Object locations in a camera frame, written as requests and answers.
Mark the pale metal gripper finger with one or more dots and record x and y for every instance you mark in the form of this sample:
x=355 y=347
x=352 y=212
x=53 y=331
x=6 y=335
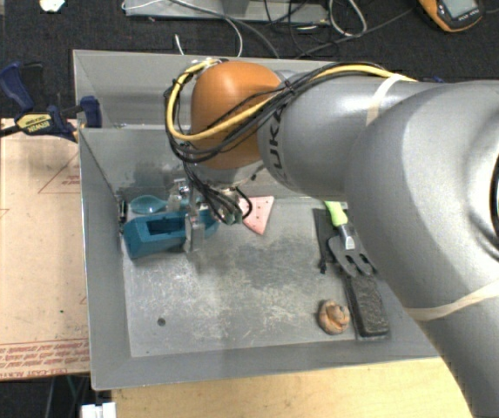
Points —
x=178 y=198
x=194 y=237

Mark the pink dotted triangle slice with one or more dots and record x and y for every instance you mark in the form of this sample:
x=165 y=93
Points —
x=260 y=216

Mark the teal hollow box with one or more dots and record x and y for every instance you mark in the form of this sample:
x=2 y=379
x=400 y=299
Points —
x=138 y=242

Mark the grey metal bin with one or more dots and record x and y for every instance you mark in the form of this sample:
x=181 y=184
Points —
x=231 y=294

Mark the dark grey flat plate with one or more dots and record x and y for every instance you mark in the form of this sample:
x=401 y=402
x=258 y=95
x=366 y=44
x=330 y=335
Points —
x=324 y=233

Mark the brown cardboard board red print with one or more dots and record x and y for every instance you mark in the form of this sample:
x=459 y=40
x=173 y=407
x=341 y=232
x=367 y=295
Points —
x=40 y=255

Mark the brown swirl toy pastry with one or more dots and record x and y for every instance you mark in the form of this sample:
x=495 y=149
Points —
x=334 y=317

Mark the black flat block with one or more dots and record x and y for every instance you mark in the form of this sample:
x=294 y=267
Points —
x=368 y=307

